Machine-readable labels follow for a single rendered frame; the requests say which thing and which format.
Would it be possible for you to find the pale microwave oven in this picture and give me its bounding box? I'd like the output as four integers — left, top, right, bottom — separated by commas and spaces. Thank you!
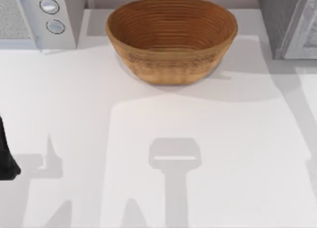
0, 0, 89, 54

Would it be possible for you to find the grey cabinet door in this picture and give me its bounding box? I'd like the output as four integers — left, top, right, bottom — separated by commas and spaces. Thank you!
273, 0, 317, 60

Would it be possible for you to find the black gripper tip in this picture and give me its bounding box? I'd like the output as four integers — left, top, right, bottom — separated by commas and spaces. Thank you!
0, 116, 22, 182

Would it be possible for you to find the brown woven basket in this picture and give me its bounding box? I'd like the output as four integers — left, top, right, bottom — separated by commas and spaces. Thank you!
105, 0, 239, 86

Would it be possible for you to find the round microwave knob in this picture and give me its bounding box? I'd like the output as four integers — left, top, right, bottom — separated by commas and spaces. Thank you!
46, 18, 66, 35
39, 0, 60, 14

